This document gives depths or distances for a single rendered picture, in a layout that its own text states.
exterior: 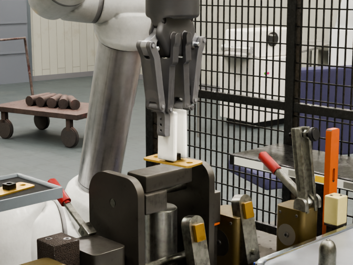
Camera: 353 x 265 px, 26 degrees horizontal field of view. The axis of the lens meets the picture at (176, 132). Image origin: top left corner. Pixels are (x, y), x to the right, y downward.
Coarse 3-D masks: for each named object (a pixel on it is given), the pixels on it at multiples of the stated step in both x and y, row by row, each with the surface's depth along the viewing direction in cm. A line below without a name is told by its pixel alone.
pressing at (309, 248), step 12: (348, 228) 159; (312, 240) 151; (336, 240) 152; (348, 240) 152; (276, 252) 144; (288, 252) 145; (300, 252) 145; (312, 252) 145; (348, 252) 145; (264, 264) 138; (276, 264) 139; (288, 264) 139; (300, 264) 139; (312, 264) 139; (336, 264) 139; (348, 264) 139
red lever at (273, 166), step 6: (264, 156) 162; (270, 156) 162; (264, 162) 161; (270, 162) 161; (276, 162) 161; (270, 168) 160; (276, 168) 160; (276, 174) 160; (282, 174) 159; (282, 180) 159; (288, 180) 158; (288, 186) 158; (294, 186) 157; (294, 192) 157
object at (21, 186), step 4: (4, 184) 128; (8, 184) 128; (12, 184) 128; (16, 184) 131; (20, 184) 131; (24, 184) 131; (28, 184) 131; (0, 188) 128; (4, 188) 128; (8, 188) 127; (12, 188) 128; (16, 188) 128; (20, 188) 128; (24, 188) 128; (28, 188) 129; (0, 192) 126; (4, 192) 126; (8, 192) 126; (12, 192) 126; (0, 196) 124
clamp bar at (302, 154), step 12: (300, 132) 153; (312, 132) 151; (300, 144) 153; (300, 156) 153; (312, 156) 156; (300, 168) 154; (312, 168) 155; (300, 180) 154; (312, 180) 156; (300, 192) 155; (312, 192) 156; (312, 204) 156
